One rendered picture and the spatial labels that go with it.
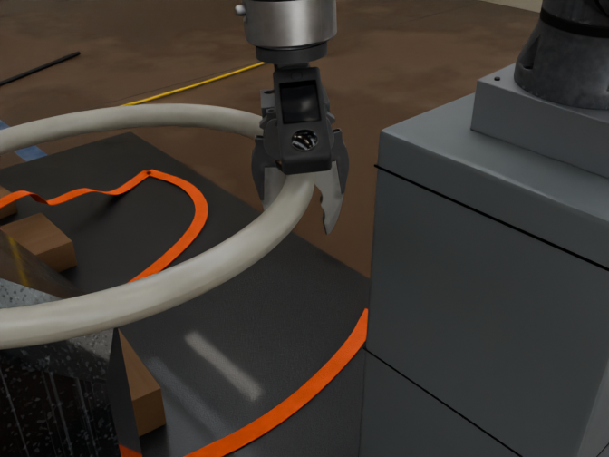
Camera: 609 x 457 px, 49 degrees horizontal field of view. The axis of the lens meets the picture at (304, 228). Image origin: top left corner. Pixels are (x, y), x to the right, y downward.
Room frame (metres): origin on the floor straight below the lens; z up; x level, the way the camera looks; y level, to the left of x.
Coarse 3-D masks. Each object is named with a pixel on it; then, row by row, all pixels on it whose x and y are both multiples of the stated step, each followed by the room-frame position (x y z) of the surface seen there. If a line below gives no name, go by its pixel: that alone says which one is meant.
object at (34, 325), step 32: (32, 128) 0.80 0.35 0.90; (64, 128) 0.81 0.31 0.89; (96, 128) 0.82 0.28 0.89; (224, 128) 0.78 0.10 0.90; (256, 128) 0.74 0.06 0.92; (288, 192) 0.54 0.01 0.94; (256, 224) 0.49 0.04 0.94; (288, 224) 0.51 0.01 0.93; (224, 256) 0.44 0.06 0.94; (256, 256) 0.46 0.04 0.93; (128, 288) 0.40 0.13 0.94; (160, 288) 0.41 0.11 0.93; (192, 288) 0.42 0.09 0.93; (0, 320) 0.37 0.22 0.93; (32, 320) 0.37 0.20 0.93; (64, 320) 0.38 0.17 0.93; (96, 320) 0.38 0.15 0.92; (128, 320) 0.39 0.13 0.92
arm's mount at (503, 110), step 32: (512, 64) 0.96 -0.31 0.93; (480, 96) 0.90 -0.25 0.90; (512, 96) 0.86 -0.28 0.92; (480, 128) 0.89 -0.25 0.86; (512, 128) 0.85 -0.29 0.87; (544, 128) 0.82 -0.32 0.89; (576, 128) 0.79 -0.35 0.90; (608, 128) 0.76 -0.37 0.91; (576, 160) 0.78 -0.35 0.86; (608, 160) 0.75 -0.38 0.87
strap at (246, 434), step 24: (24, 192) 1.88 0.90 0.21; (72, 192) 2.05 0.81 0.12; (120, 192) 2.21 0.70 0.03; (192, 192) 2.23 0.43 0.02; (192, 240) 1.89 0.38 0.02; (168, 264) 1.75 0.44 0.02; (360, 336) 1.40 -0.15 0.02; (336, 360) 1.31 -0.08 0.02; (312, 384) 1.22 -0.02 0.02; (288, 408) 1.14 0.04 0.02; (240, 432) 1.07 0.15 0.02; (264, 432) 1.07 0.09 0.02; (192, 456) 1.00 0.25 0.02; (216, 456) 1.00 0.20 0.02
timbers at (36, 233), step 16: (0, 192) 2.09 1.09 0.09; (16, 224) 1.85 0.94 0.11; (32, 224) 1.85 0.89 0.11; (48, 224) 1.85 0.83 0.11; (16, 240) 1.75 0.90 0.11; (32, 240) 1.75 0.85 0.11; (48, 240) 1.75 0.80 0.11; (64, 240) 1.75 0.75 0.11; (48, 256) 1.70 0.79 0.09; (64, 256) 1.73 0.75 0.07
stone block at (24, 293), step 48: (0, 240) 0.94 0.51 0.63; (0, 288) 0.70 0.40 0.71; (48, 288) 0.78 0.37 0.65; (96, 336) 0.76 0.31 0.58; (0, 384) 0.61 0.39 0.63; (48, 384) 0.65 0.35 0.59; (96, 384) 0.70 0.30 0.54; (0, 432) 0.60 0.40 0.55; (48, 432) 0.64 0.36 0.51; (96, 432) 0.69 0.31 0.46
